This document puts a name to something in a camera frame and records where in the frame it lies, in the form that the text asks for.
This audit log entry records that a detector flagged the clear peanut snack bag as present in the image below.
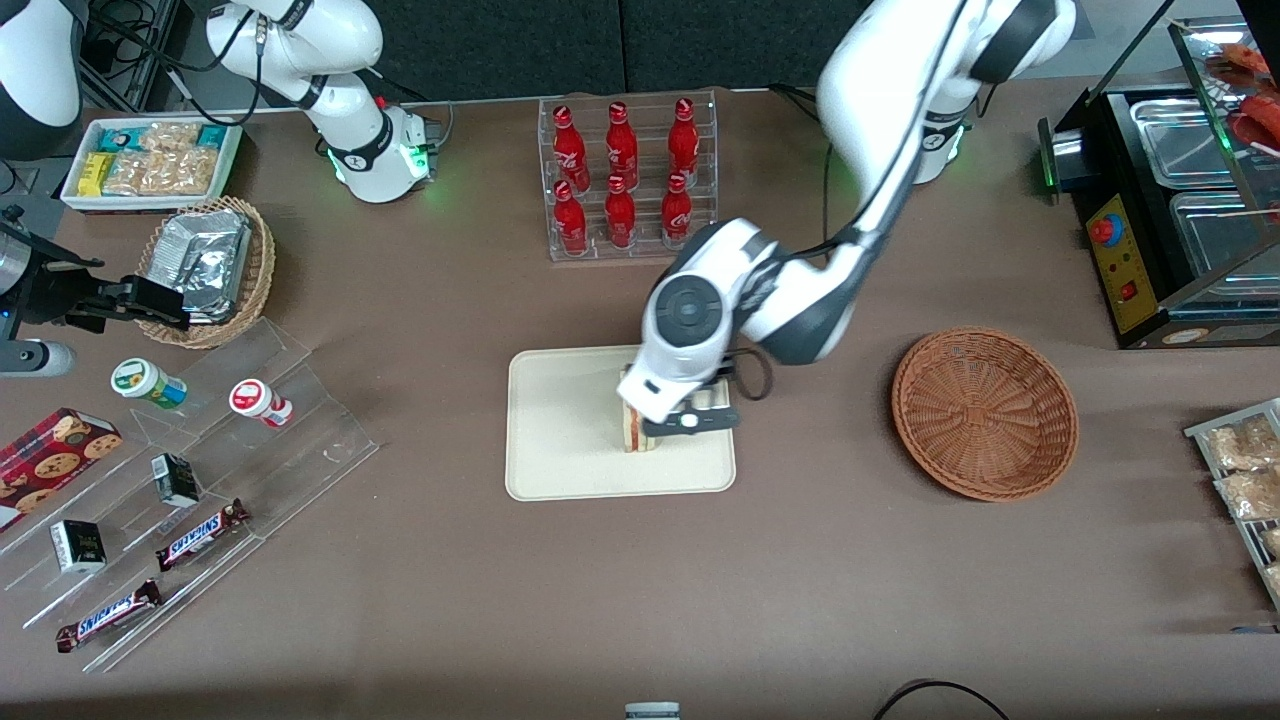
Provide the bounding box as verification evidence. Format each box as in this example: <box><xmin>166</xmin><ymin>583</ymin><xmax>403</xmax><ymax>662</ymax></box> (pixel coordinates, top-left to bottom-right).
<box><xmin>152</xmin><ymin>147</ymin><xmax>222</xmax><ymax>197</ymax></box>
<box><xmin>102</xmin><ymin>150</ymin><xmax>161</xmax><ymax>197</ymax></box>
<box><xmin>140</xmin><ymin>122</ymin><xmax>202</xmax><ymax>154</ymax></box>

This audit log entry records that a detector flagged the red lid yogurt cup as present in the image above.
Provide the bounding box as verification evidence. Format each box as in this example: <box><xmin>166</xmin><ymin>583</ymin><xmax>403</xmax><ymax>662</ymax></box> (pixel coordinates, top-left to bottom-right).
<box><xmin>229</xmin><ymin>379</ymin><xmax>294</xmax><ymax>429</ymax></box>

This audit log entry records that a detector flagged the small black carton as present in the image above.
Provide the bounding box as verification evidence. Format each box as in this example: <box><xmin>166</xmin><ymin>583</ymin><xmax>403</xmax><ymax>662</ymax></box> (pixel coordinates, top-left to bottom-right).
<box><xmin>151</xmin><ymin>453</ymin><xmax>201</xmax><ymax>508</ymax></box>
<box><xmin>50</xmin><ymin>519</ymin><xmax>107</xmax><ymax>574</ymax></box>

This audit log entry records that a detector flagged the white rectangular snack tray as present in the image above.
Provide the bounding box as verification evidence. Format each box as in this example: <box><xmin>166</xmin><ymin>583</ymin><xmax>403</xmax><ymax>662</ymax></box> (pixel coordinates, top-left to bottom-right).
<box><xmin>60</xmin><ymin>117</ymin><xmax>244</xmax><ymax>214</ymax></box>

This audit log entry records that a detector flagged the beige plastic tray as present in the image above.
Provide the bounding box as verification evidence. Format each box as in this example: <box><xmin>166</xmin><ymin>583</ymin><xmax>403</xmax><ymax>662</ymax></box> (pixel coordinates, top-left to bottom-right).
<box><xmin>505</xmin><ymin>344</ymin><xmax>738</xmax><ymax>502</ymax></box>

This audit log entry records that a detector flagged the clear cracker snack bag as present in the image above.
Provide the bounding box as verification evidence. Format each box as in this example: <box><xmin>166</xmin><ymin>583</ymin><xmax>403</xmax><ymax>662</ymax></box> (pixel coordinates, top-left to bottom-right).
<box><xmin>1203</xmin><ymin>415</ymin><xmax>1280</xmax><ymax>472</ymax></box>
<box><xmin>1215</xmin><ymin>466</ymin><xmax>1280</xmax><ymax>522</ymax></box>

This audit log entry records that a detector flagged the red cola bottle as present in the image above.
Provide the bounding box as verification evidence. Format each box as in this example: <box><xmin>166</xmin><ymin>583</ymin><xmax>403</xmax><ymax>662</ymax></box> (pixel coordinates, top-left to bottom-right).
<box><xmin>604</xmin><ymin>175</ymin><xmax>638</xmax><ymax>250</ymax></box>
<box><xmin>553</xmin><ymin>104</ymin><xmax>589</xmax><ymax>193</ymax></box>
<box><xmin>661</xmin><ymin>172</ymin><xmax>694</xmax><ymax>250</ymax></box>
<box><xmin>553</xmin><ymin>180</ymin><xmax>589</xmax><ymax>257</ymax></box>
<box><xmin>668</xmin><ymin>97</ymin><xmax>701</xmax><ymax>188</ymax></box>
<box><xmin>605</xmin><ymin>101</ymin><xmax>640</xmax><ymax>191</ymax></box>

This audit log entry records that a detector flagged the black food warmer machine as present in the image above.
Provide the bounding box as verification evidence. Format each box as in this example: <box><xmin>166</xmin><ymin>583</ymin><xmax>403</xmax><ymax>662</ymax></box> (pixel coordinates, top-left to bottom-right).
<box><xmin>1037</xmin><ymin>15</ymin><xmax>1280</xmax><ymax>351</ymax></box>

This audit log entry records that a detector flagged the black base cable bundle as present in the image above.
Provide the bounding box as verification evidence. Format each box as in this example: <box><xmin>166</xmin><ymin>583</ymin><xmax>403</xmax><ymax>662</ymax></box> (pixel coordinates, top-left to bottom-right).
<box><xmin>770</xmin><ymin>84</ymin><xmax>833</xmax><ymax>131</ymax></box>

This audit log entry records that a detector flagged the grey snack tray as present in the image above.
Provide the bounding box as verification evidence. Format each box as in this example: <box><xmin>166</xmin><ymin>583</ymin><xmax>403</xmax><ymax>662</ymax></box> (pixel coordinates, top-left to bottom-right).
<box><xmin>1184</xmin><ymin>398</ymin><xmax>1280</xmax><ymax>611</ymax></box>

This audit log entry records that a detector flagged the green lid yogurt cup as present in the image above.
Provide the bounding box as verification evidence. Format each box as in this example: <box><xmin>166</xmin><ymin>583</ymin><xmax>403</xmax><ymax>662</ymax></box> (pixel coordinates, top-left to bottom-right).
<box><xmin>110</xmin><ymin>358</ymin><xmax>189</xmax><ymax>411</ymax></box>

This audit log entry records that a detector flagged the black table cable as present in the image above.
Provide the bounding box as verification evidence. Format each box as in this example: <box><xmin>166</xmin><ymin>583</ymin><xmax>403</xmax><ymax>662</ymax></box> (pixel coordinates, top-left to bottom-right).
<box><xmin>872</xmin><ymin>679</ymin><xmax>1011</xmax><ymax>720</ymax></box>

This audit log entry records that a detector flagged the clear acrylic stepped display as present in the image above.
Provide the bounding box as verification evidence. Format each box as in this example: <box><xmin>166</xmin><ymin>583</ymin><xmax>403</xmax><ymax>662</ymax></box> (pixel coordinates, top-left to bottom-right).
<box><xmin>0</xmin><ymin>318</ymin><xmax>381</xmax><ymax>674</ymax></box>

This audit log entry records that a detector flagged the brown Snickers bar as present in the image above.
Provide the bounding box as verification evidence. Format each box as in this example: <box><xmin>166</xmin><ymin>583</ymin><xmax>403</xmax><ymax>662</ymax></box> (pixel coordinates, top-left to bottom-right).
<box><xmin>155</xmin><ymin>498</ymin><xmax>251</xmax><ymax>572</ymax></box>
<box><xmin>55</xmin><ymin>579</ymin><xmax>163</xmax><ymax>654</ymax></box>

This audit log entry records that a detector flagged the clear acrylic bottle rack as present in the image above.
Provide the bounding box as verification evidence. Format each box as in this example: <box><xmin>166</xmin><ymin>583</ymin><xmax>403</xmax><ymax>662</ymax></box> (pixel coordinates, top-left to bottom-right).
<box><xmin>538</xmin><ymin>89</ymin><xmax>720</xmax><ymax>264</ymax></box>

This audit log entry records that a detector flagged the light wicker basket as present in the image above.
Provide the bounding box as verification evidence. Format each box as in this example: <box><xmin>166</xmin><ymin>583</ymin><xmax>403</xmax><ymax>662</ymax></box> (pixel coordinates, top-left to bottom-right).
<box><xmin>137</xmin><ymin>196</ymin><xmax>277</xmax><ymax>350</ymax></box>

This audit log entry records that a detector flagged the brown wicker basket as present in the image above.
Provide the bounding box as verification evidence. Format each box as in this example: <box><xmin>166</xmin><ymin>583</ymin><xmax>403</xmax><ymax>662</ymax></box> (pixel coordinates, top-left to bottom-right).
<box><xmin>891</xmin><ymin>327</ymin><xmax>1080</xmax><ymax>502</ymax></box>

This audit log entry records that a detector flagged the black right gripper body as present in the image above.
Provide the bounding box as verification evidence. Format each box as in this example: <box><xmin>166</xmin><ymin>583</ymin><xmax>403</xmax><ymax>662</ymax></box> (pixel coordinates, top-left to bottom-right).
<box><xmin>0</xmin><ymin>230</ymin><xmax>107</xmax><ymax>332</ymax></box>

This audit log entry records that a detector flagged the triangular sandwich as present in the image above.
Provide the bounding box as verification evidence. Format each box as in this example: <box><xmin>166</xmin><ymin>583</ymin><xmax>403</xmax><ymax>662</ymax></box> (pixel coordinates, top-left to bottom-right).
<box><xmin>622</xmin><ymin>385</ymin><xmax>728</xmax><ymax>454</ymax></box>

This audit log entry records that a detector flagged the red cookie box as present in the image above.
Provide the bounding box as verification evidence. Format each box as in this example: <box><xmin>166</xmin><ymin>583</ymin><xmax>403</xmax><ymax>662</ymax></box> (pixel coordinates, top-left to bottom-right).
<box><xmin>0</xmin><ymin>407</ymin><xmax>124</xmax><ymax>534</ymax></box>

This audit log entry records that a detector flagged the silver foil packet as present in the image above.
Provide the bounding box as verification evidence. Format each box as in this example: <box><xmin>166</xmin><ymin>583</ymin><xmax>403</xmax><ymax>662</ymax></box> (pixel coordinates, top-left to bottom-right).
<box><xmin>150</xmin><ymin>209</ymin><xmax>252</xmax><ymax>324</ymax></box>

